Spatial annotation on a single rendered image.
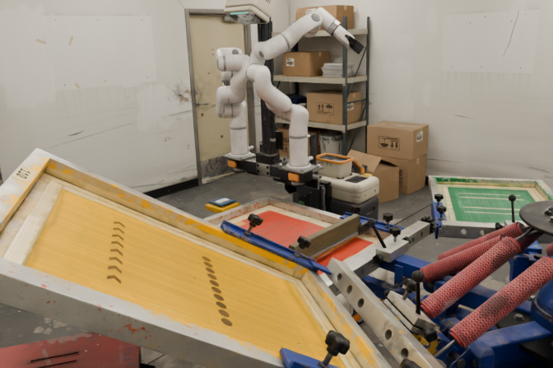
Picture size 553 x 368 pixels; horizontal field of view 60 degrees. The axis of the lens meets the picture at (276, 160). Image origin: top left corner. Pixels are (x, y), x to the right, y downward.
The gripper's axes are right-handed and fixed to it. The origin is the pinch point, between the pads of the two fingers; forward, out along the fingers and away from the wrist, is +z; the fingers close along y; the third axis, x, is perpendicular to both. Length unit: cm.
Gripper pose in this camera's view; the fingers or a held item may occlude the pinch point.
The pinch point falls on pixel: (360, 49)
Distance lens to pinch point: 243.5
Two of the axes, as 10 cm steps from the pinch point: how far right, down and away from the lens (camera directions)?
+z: 7.6, 6.4, -0.2
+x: 6.4, -7.6, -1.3
